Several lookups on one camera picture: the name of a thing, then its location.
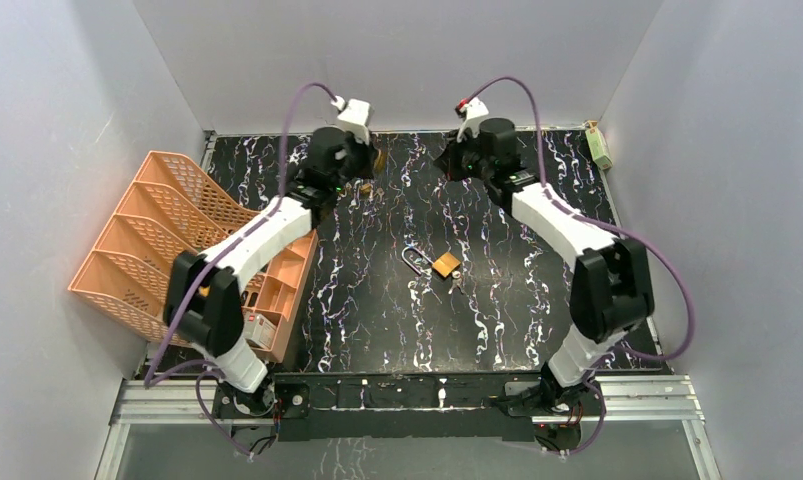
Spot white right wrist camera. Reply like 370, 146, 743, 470
455, 97, 489, 143

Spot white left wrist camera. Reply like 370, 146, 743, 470
331, 96, 374, 145

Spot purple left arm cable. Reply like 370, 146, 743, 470
142, 82, 339, 458

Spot aluminium frame profile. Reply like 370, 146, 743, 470
96, 375, 720, 479

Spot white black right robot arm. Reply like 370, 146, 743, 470
435, 118, 655, 414

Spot silver keys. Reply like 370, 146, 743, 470
448, 277, 465, 295

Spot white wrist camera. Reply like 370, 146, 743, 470
455, 97, 489, 143
331, 96, 374, 145

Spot green white box in corner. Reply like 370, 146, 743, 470
585, 120, 613, 171

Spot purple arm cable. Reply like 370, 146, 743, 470
463, 76, 696, 456
142, 82, 339, 458

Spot white red small box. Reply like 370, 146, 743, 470
243, 313, 277, 350

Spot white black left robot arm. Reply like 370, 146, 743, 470
163, 126, 379, 416

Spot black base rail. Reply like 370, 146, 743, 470
213, 371, 601, 446

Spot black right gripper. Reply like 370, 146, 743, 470
433, 128, 492, 183

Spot large brass padlock shackle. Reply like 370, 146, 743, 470
400, 246, 461, 279

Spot small brass padlock shackle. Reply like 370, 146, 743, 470
372, 149, 386, 176

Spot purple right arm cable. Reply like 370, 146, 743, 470
463, 76, 696, 456

